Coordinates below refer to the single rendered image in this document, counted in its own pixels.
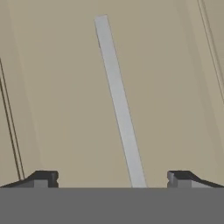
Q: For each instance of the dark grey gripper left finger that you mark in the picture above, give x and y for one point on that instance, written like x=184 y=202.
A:
x=43 y=178

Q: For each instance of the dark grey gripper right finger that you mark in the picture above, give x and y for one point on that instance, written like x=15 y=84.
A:
x=180 y=178

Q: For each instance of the beige drawer front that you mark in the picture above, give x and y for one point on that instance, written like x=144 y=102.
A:
x=67 y=96

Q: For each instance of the beige cupboard panel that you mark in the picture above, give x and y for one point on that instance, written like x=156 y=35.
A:
x=5 y=140
x=217 y=35

